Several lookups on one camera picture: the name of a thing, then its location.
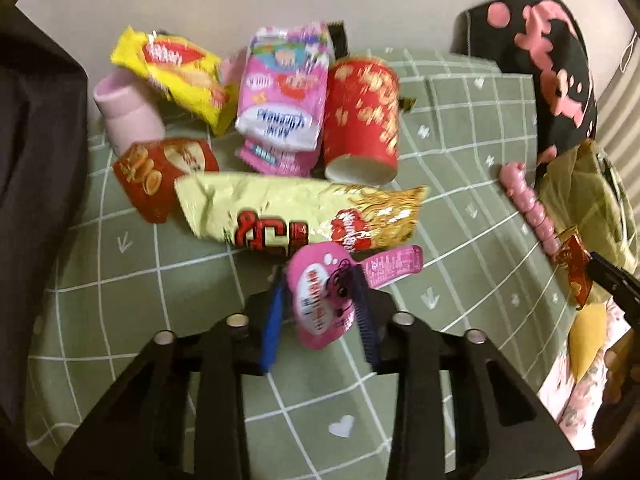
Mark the yellow snack packet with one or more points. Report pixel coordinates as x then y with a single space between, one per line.
180 70

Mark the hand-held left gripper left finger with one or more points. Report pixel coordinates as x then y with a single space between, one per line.
272 325

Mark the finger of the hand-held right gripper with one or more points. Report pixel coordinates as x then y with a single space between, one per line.
612 280

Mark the red paper cup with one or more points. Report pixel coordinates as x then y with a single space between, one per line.
360 115

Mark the black pillow pink print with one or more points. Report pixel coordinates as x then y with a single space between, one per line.
550 75

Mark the pink plush toy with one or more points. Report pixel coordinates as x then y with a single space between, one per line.
525 195

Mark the red snack packet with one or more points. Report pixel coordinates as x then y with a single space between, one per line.
150 175

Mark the small pink packet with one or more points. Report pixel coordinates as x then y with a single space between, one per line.
275 161

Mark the olive plastic bag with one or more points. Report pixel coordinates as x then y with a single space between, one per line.
580 195

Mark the green grid bed sheet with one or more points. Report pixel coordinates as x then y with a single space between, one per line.
450 200

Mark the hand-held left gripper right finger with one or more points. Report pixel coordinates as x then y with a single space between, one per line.
367 332

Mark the pink white milk packet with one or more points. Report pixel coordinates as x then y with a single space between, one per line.
280 100

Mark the black bag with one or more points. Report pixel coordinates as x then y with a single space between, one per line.
35 160

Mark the person's right hand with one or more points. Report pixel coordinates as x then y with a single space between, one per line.
620 370

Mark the pink floral cloth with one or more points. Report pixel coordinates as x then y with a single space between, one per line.
570 410

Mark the pink printed wrapper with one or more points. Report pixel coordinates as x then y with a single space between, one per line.
320 290

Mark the red foil wrapper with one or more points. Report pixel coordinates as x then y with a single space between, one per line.
575 265

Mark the pink plastic cup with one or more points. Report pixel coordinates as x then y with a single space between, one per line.
130 110

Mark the long cream snack packet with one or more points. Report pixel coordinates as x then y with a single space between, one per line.
280 205

